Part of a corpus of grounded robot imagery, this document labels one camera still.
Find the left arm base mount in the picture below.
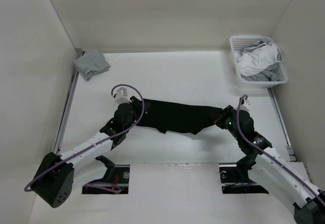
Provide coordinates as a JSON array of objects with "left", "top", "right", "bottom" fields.
[{"left": 82, "top": 156, "right": 131, "bottom": 195}]

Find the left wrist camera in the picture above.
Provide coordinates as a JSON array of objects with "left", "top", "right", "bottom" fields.
[{"left": 113, "top": 87, "right": 131, "bottom": 104}]

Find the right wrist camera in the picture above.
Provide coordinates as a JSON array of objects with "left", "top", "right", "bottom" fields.
[{"left": 239, "top": 98, "right": 250, "bottom": 112}]

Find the white tank top in basket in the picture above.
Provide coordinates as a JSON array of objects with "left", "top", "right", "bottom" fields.
[{"left": 238, "top": 41, "right": 283, "bottom": 77}]

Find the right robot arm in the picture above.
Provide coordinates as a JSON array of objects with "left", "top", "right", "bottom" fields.
[{"left": 210, "top": 106, "right": 324, "bottom": 223}]

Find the white plastic basket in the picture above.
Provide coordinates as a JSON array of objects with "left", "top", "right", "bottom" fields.
[{"left": 229, "top": 35, "right": 288, "bottom": 89}]

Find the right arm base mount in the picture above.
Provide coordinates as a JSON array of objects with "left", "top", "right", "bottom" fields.
[{"left": 219, "top": 164, "right": 269, "bottom": 194}]

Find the folded grey tank top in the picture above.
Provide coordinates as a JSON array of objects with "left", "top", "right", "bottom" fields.
[{"left": 74, "top": 50, "right": 111, "bottom": 81}]

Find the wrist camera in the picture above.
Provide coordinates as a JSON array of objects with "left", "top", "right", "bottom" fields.
[
  {"left": 239, "top": 98, "right": 250, "bottom": 112},
  {"left": 113, "top": 87, "right": 131, "bottom": 104}
]

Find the black tank top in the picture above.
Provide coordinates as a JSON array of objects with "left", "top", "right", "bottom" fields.
[{"left": 138, "top": 99, "right": 222, "bottom": 135}]

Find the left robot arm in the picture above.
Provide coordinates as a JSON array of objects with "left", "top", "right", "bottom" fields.
[{"left": 29, "top": 97, "right": 150, "bottom": 208}]

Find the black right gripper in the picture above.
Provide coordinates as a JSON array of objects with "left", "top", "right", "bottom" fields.
[{"left": 208, "top": 105, "right": 242, "bottom": 141}]

